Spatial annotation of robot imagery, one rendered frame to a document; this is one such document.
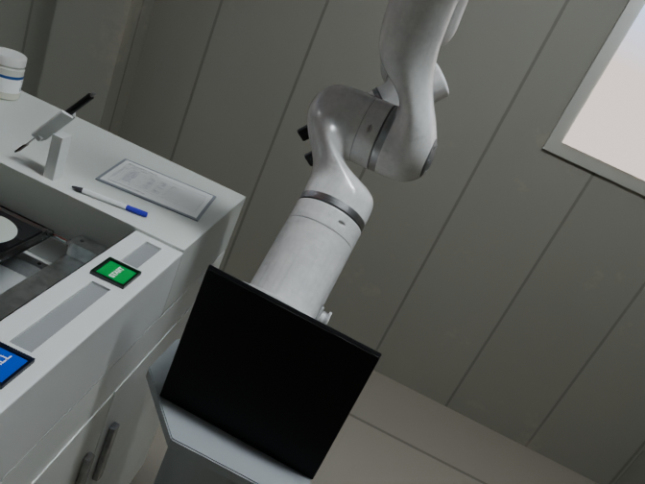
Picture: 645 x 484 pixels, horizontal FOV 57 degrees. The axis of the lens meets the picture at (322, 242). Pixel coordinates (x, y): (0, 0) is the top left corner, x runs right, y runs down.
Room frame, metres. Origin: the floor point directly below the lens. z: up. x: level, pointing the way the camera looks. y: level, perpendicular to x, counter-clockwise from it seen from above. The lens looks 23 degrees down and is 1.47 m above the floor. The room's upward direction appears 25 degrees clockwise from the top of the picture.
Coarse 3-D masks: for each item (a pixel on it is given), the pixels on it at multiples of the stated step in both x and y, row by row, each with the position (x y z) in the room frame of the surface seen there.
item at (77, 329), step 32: (128, 256) 0.83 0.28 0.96; (160, 256) 0.86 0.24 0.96; (64, 288) 0.68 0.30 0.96; (96, 288) 0.71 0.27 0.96; (128, 288) 0.74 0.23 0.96; (160, 288) 0.85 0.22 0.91; (32, 320) 0.59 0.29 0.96; (64, 320) 0.62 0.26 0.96; (96, 320) 0.64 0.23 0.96; (128, 320) 0.74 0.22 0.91; (32, 352) 0.54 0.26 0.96; (64, 352) 0.56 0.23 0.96; (96, 352) 0.65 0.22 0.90; (32, 384) 0.50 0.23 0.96; (64, 384) 0.58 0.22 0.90; (0, 416) 0.45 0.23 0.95; (32, 416) 0.51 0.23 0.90; (0, 448) 0.46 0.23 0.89
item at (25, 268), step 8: (16, 256) 0.85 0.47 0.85; (24, 256) 0.86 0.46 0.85; (32, 256) 0.87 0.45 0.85; (8, 264) 0.85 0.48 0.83; (16, 264) 0.85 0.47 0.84; (24, 264) 0.85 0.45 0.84; (32, 264) 0.85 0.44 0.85; (40, 264) 0.86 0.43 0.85; (16, 272) 0.85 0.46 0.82; (24, 272) 0.85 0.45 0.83; (32, 272) 0.85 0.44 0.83
